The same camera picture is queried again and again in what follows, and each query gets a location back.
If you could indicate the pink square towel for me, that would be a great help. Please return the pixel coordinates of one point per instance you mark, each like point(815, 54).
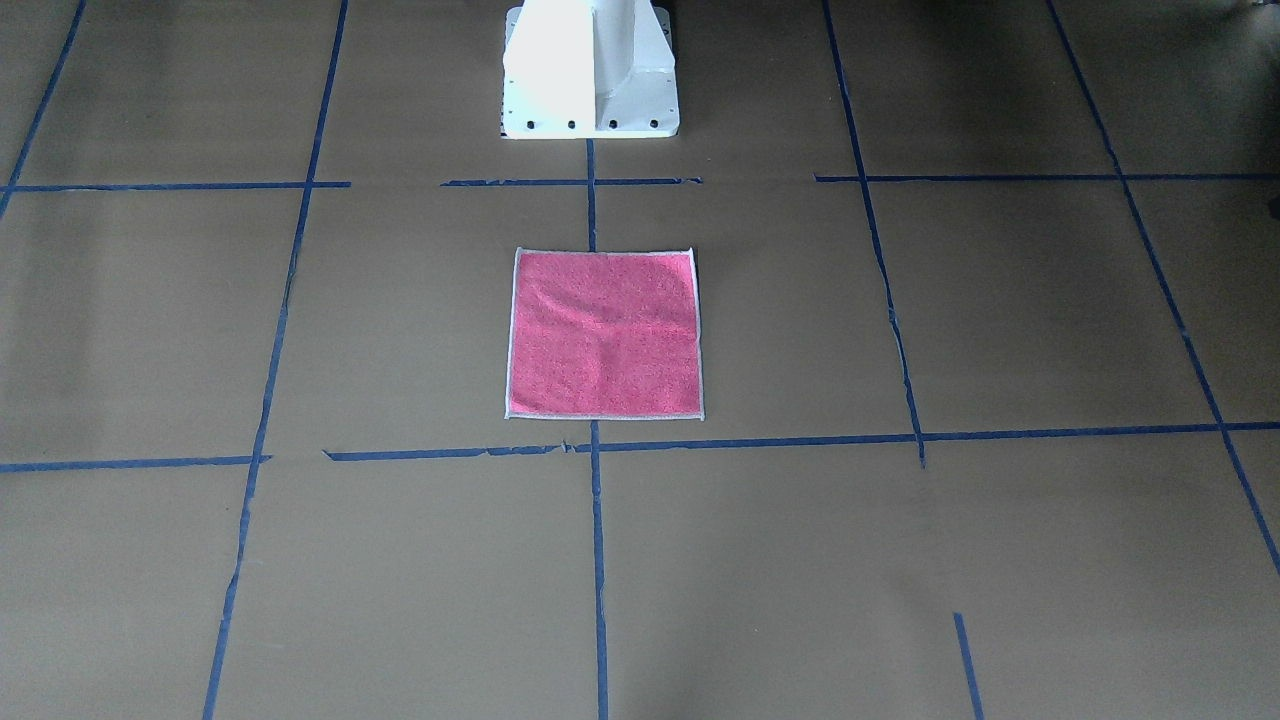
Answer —
point(605, 336)

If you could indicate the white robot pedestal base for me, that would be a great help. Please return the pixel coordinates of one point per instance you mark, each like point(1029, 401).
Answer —
point(589, 69)

